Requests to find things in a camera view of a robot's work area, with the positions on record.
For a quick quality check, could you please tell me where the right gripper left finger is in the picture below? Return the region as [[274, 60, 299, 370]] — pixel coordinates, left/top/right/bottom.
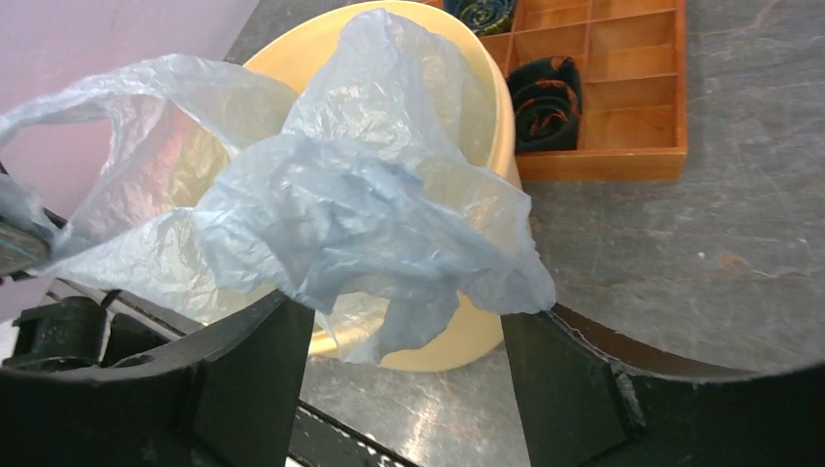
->
[[1, 292, 313, 466]]

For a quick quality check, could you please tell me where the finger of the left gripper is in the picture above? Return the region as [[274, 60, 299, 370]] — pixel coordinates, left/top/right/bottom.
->
[[0, 163, 69, 281]]

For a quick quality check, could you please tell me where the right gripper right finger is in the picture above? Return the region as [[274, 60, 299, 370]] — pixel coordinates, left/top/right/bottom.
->
[[502, 307, 824, 466]]

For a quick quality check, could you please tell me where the translucent blue plastic trash bag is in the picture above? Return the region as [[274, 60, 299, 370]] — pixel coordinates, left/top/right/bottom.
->
[[1, 9, 556, 364]]

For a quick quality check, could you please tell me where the yellow plastic trash bin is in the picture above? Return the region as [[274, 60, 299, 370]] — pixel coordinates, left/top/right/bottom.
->
[[185, 9, 556, 371]]

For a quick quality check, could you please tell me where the orange wooden divided tray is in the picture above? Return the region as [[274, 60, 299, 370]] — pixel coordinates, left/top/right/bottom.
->
[[418, 0, 689, 183]]

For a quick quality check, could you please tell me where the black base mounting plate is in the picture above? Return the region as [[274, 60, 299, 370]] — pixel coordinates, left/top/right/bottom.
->
[[288, 401, 419, 467]]

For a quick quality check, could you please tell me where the black orange rolled tie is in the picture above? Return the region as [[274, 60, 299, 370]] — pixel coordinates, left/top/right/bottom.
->
[[507, 55, 583, 153]]

